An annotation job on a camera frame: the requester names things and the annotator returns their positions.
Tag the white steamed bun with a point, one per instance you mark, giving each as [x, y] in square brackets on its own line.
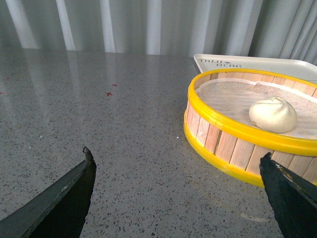
[273, 114]

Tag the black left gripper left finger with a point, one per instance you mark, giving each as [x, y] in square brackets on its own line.
[60, 210]

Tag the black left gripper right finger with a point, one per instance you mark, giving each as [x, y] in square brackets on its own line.
[292, 198]

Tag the cream rectangular bear tray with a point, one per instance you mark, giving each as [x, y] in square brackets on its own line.
[295, 68]

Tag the yellow rimmed wooden steamer basket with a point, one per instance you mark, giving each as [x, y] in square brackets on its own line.
[235, 148]

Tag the white mesh steamer cloth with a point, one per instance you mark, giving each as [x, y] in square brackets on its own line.
[233, 98]

